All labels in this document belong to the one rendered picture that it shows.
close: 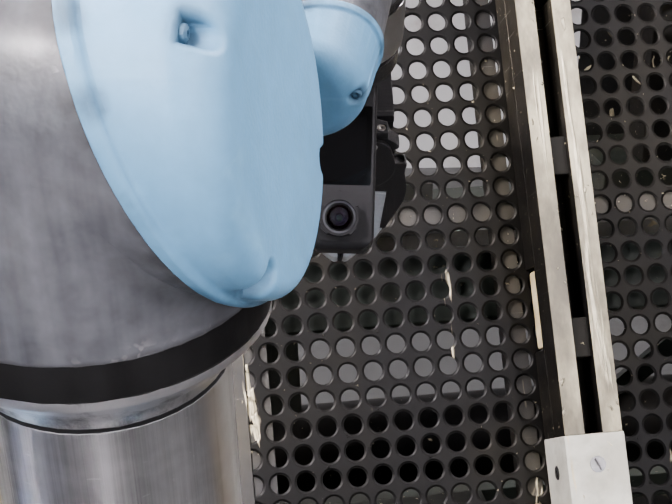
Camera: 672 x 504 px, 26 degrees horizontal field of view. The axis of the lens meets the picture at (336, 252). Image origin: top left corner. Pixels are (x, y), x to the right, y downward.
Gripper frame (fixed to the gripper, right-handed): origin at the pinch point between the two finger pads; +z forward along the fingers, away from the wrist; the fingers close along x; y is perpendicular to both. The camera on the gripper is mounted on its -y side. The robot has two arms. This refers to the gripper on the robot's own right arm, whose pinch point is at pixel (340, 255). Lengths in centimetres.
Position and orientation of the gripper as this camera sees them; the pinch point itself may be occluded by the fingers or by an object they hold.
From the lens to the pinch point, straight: 109.5
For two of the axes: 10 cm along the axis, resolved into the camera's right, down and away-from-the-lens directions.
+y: -0.3, -7.7, 6.3
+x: -10.0, 0.1, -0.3
